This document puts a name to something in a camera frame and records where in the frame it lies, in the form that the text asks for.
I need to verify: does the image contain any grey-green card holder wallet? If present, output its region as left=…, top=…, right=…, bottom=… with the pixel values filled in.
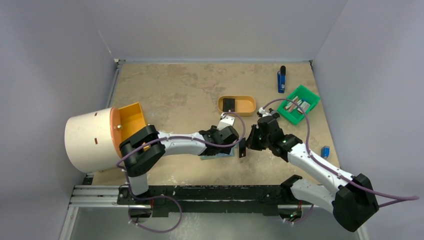
left=199, top=147, right=236, bottom=160

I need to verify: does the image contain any black credit card stack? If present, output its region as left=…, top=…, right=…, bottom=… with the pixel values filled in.
left=222, top=98, right=236, bottom=112

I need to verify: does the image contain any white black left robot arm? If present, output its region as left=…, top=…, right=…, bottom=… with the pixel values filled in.
left=119, top=125, right=239, bottom=205

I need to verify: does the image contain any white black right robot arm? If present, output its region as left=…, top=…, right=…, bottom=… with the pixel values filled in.
left=247, top=113, right=379, bottom=232

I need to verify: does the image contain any green plastic bin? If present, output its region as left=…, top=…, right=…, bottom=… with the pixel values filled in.
left=277, top=85, right=320, bottom=125

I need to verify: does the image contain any tan oval tray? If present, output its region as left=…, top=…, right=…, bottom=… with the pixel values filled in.
left=217, top=95, right=257, bottom=117

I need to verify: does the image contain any orange pencil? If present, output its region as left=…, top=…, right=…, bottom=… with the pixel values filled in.
left=287, top=99, right=302, bottom=113

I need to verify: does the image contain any white red staple box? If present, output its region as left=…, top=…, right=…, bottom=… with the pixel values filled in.
left=297, top=101, right=311, bottom=114

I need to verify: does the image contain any small blue object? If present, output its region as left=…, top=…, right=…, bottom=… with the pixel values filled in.
left=320, top=146, right=330, bottom=159

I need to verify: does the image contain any yellow drawer box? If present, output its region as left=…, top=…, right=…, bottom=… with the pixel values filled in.
left=118, top=102, right=148, bottom=141

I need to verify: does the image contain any white cylinder container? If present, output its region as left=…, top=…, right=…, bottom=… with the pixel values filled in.
left=64, top=107, right=122, bottom=173

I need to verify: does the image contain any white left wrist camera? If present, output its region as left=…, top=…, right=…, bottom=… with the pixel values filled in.
left=217, top=113, right=236, bottom=131

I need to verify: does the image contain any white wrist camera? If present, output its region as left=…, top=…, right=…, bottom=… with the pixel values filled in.
left=217, top=113, right=236, bottom=131
left=256, top=107, right=272, bottom=118

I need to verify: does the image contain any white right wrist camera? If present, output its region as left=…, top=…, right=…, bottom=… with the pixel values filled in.
left=256, top=107, right=272, bottom=118

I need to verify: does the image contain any black aluminium base frame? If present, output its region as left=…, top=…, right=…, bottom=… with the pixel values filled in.
left=67, top=173, right=362, bottom=220

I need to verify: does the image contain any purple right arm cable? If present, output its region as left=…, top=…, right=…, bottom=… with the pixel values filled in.
left=258, top=98, right=420, bottom=226

